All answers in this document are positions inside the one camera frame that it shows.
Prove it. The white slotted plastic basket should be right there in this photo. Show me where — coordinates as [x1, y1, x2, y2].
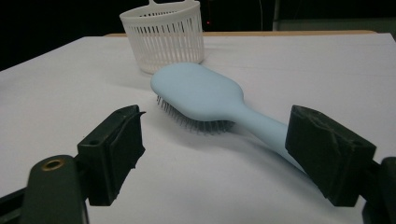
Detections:
[119, 0, 206, 75]

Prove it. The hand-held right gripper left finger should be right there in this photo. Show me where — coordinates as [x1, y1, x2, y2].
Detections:
[77, 105, 147, 207]

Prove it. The white table sheet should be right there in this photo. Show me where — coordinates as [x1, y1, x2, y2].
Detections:
[0, 33, 396, 224]

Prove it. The light blue hairbrush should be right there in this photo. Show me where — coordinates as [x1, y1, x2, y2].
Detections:
[150, 62, 307, 174]

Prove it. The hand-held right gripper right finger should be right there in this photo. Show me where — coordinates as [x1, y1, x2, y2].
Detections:
[284, 105, 377, 208]

